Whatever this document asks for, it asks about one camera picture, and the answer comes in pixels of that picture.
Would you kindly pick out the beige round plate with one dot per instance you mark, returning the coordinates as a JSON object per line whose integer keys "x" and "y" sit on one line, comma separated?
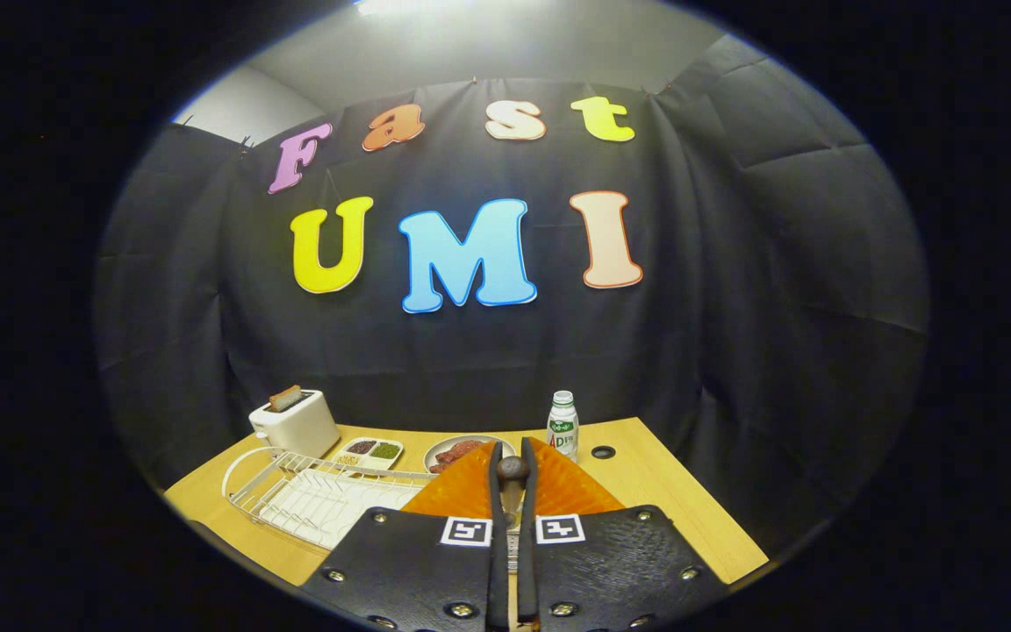
{"x": 432, "y": 460}

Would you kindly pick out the brown toast slice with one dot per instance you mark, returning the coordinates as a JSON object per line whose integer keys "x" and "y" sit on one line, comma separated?
{"x": 285, "y": 398}

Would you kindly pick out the white drink bottle green cap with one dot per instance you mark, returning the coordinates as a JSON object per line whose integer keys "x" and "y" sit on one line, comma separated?
{"x": 562, "y": 430}

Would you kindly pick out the dark brown beans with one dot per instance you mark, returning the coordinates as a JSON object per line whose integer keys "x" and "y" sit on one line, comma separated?
{"x": 361, "y": 447}

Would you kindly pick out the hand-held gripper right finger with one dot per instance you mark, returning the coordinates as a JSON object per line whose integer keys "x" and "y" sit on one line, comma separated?
{"x": 527, "y": 579}

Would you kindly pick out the green mung beans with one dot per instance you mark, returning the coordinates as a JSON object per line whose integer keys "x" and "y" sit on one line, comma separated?
{"x": 384, "y": 451}

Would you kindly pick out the yellow soybeans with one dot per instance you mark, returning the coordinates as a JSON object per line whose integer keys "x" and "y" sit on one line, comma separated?
{"x": 348, "y": 460}

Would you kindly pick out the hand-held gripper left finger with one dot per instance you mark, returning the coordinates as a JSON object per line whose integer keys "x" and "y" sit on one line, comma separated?
{"x": 497, "y": 570}

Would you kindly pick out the black backdrop cloth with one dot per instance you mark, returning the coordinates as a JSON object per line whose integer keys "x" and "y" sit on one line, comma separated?
{"x": 734, "y": 351}

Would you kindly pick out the white toaster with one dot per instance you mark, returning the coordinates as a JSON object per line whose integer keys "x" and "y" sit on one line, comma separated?
{"x": 299, "y": 430}

